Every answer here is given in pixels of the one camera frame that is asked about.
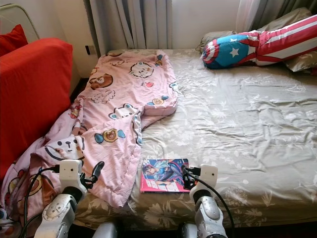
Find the pink blue anime book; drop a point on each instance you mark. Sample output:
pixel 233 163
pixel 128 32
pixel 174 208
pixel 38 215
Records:
pixel 163 176

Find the pink cartoon animal blanket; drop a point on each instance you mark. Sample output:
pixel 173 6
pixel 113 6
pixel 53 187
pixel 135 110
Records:
pixel 126 99

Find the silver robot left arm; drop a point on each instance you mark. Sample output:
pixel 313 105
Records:
pixel 57 213

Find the grey robot right leg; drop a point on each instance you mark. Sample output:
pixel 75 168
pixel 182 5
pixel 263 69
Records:
pixel 189 232

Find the grey robot leg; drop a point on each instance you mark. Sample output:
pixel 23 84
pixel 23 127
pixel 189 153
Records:
pixel 104 231
pixel 189 232

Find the grey robot left leg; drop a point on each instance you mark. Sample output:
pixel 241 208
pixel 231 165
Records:
pixel 104 231

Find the bed with olive floral sheet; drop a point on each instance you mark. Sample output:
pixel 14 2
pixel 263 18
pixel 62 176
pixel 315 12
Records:
pixel 233 124

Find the thick red cushion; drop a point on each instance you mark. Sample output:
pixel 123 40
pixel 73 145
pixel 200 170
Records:
pixel 29 104

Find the red white blue star bolster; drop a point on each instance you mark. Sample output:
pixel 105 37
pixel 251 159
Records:
pixel 252 47

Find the grey pleated curtain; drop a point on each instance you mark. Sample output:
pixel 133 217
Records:
pixel 126 25
pixel 272 10

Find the thin red cushion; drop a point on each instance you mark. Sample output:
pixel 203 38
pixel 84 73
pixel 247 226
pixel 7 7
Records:
pixel 11 42

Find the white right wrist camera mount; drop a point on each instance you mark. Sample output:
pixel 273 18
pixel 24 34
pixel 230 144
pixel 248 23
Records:
pixel 209 176

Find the dark wall socket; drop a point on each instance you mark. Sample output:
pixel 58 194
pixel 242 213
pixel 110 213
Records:
pixel 89 50

